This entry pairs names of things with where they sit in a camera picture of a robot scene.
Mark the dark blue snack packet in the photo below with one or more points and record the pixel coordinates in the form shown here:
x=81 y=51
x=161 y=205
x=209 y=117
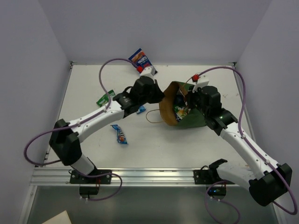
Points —
x=141 y=61

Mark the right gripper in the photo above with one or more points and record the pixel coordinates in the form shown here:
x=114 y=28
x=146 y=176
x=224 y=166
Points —
x=191 y=95

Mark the green snack packet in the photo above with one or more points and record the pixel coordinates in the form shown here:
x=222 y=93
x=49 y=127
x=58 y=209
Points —
x=105 y=98

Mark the red snack packet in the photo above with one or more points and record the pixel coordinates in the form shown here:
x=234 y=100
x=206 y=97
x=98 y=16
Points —
x=186 y=99

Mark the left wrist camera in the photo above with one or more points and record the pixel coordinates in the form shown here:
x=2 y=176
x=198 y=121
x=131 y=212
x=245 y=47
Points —
x=148 y=72

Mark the aluminium mounting rail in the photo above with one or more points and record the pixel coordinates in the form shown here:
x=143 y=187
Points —
x=129 y=177

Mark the beige board corner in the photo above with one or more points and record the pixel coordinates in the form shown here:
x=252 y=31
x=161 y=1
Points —
x=61 y=218

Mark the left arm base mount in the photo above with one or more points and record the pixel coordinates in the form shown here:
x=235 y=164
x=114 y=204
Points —
x=90 y=186

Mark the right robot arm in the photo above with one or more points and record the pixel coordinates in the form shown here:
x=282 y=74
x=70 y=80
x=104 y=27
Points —
x=265 y=179

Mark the green yellow candy packet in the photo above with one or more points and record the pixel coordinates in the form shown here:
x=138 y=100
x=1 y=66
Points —
x=180 y=112

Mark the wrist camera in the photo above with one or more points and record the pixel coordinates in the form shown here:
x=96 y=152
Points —
x=199 y=81
x=148 y=72

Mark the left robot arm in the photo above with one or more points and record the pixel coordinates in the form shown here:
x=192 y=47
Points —
x=67 y=136

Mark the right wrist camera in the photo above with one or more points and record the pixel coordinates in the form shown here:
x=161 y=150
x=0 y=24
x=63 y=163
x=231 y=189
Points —
x=199 y=81

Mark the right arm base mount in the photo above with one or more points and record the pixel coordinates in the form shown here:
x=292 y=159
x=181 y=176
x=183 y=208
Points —
x=206 y=177

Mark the blue M&M's packet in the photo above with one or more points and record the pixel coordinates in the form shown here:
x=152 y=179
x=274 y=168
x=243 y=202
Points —
x=120 y=136

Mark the green paper bag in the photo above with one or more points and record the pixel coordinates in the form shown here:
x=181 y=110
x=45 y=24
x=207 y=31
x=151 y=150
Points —
x=172 y=97

